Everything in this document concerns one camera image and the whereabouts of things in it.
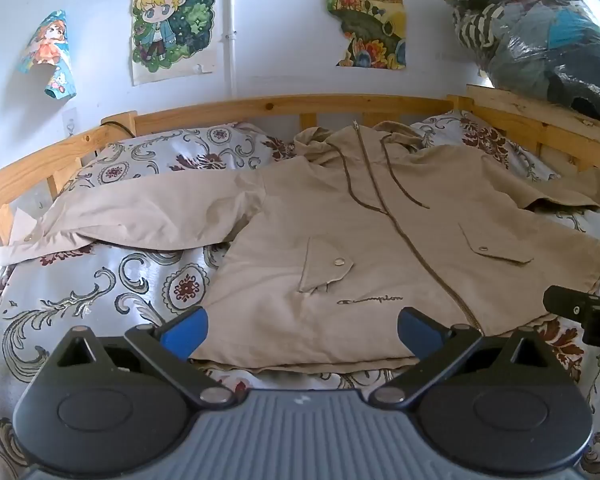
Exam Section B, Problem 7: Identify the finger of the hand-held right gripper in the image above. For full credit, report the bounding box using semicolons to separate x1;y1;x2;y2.
542;285;600;347

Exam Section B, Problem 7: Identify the clear plastic bag of clothes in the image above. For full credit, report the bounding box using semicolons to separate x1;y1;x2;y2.
425;0;600;122

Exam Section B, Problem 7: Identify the curled cartoon girl poster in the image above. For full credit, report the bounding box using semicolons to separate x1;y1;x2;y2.
17;9;76;101

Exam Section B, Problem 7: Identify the floral pillow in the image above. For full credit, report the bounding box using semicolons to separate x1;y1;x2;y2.
412;109;561;182
72;122;296;188

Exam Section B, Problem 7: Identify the beige hooded zip jacket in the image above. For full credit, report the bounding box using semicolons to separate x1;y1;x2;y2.
0;121;600;373

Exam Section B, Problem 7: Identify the blond cartoon character poster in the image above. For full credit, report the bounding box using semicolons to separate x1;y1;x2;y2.
131;0;217;86

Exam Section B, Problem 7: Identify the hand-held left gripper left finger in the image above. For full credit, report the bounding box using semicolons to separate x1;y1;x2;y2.
47;306;237;408

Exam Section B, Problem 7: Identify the colourful landscape poster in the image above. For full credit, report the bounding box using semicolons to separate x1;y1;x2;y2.
323;0;409;68

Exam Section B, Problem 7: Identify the white wall socket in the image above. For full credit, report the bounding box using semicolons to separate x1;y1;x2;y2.
61;109;82;137

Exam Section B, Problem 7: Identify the floral patterned bedsheet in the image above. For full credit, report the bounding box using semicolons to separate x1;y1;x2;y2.
0;110;600;480

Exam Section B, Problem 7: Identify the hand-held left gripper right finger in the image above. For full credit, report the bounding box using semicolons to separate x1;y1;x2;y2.
371;306;556;408

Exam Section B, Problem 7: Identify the white wall pipe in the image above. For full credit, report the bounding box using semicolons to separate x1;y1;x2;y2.
224;0;242;102

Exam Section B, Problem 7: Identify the wooden bed frame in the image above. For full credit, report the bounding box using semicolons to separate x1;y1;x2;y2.
0;85;600;246

